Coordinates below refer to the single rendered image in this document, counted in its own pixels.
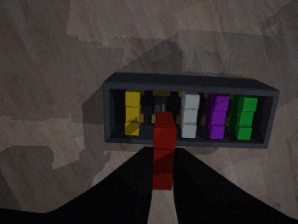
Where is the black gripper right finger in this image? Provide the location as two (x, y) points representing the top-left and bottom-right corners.
(173, 148), (298, 224)

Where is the red rectangular block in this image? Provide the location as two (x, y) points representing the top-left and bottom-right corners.
(152, 104), (177, 190)

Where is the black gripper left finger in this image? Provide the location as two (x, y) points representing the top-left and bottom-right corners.
(0, 147), (153, 224)

